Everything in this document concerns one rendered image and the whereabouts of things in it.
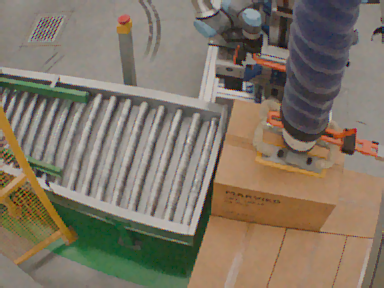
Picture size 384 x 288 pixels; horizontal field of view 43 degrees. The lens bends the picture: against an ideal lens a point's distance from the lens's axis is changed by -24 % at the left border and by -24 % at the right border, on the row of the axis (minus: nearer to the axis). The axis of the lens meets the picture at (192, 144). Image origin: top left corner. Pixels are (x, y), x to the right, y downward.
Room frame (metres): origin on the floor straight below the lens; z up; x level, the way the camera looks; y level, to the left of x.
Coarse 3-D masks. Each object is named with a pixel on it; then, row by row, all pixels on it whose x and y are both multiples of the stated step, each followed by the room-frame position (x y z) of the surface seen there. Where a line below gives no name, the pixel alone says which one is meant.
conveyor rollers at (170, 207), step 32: (96, 96) 1.64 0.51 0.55; (0, 128) 1.47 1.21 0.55; (32, 128) 1.46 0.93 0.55; (160, 128) 1.44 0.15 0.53; (192, 128) 1.43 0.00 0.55; (0, 160) 1.25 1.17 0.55; (64, 160) 1.26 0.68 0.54; (96, 160) 1.27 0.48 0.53; (128, 160) 1.26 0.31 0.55; (160, 160) 1.27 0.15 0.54; (96, 192) 1.09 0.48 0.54; (160, 192) 1.11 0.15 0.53; (192, 192) 1.10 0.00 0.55
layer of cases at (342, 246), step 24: (360, 192) 1.04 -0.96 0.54; (216, 216) 0.98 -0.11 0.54; (336, 216) 0.91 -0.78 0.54; (360, 216) 0.88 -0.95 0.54; (216, 240) 0.84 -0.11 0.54; (240, 240) 0.83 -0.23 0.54; (264, 240) 0.82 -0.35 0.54; (288, 240) 0.81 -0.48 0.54; (312, 240) 0.78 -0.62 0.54; (336, 240) 0.76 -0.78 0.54; (360, 240) 0.73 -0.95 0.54; (216, 264) 0.70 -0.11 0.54; (240, 264) 0.69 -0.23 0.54; (264, 264) 0.68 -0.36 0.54; (288, 264) 0.66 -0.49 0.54; (312, 264) 0.64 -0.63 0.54; (336, 264) 0.61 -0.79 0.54; (360, 264) 0.57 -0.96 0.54
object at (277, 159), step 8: (272, 144) 1.08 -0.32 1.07; (280, 152) 1.03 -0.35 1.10; (256, 160) 1.01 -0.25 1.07; (264, 160) 1.01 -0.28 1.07; (272, 160) 1.01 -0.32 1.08; (280, 160) 1.01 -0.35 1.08; (304, 160) 1.01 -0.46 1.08; (312, 160) 1.00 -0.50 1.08; (280, 168) 0.98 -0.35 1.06; (288, 168) 0.98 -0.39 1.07; (296, 168) 0.97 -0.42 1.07; (304, 168) 0.97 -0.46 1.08; (312, 168) 0.97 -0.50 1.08; (312, 176) 0.94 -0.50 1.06; (320, 176) 0.93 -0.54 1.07
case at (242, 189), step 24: (240, 120) 1.26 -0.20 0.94; (240, 144) 1.15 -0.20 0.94; (240, 168) 1.04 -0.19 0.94; (264, 168) 1.04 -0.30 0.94; (336, 168) 1.02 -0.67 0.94; (216, 192) 0.98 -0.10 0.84; (240, 192) 0.96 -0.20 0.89; (264, 192) 0.93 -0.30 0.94; (288, 192) 0.92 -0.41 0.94; (312, 192) 0.91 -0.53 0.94; (336, 192) 0.90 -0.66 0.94; (240, 216) 0.95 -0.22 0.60; (264, 216) 0.92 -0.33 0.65; (288, 216) 0.89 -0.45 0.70; (312, 216) 0.86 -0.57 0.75
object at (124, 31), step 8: (120, 24) 1.81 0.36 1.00; (128, 24) 1.81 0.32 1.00; (120, 32) 1.80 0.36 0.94; (128, 32) 1.79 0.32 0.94; (120, 40) 1.80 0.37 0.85; (128, 40) 1.79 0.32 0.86; (120, 48) 1.80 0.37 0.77; (128, 48) 1.79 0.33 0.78; (120, 56) 1.80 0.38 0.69; (128, 56) 1.79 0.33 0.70; (128, 64) 1.79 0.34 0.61; (128, 72) 1.79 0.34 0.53; (128, 80) 1.80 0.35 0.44; (136, 80) 1.84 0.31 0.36
